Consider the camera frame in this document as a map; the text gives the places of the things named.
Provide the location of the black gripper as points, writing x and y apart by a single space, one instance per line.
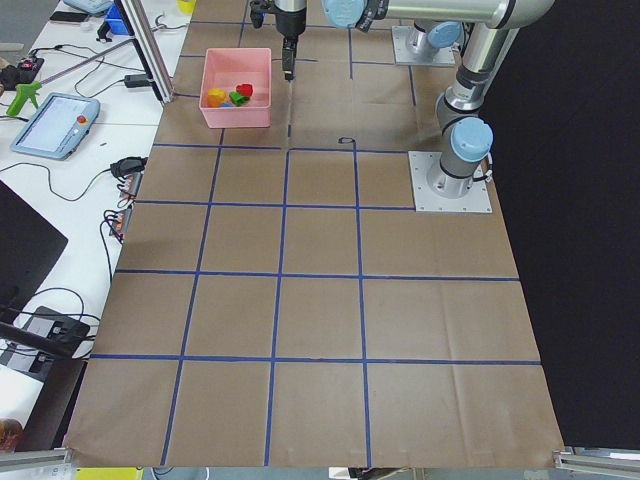
290 24

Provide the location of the red toy block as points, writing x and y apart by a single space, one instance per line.
245 89

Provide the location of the green toy block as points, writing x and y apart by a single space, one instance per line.
238 99

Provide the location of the pink plastic box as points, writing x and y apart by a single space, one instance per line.
225 68

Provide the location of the black power adapter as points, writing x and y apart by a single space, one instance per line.
133 81

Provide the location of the blue plastic bin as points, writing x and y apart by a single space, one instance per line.
115 22

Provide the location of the robot teach pendant tablet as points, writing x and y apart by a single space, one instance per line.
58 126

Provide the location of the green plastic gun tool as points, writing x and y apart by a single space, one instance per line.
24 93

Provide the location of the brown paper table cover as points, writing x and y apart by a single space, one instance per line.
280 302

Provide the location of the black monitor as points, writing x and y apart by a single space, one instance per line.
30 248

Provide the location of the aluminium frame post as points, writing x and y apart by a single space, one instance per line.
135 19

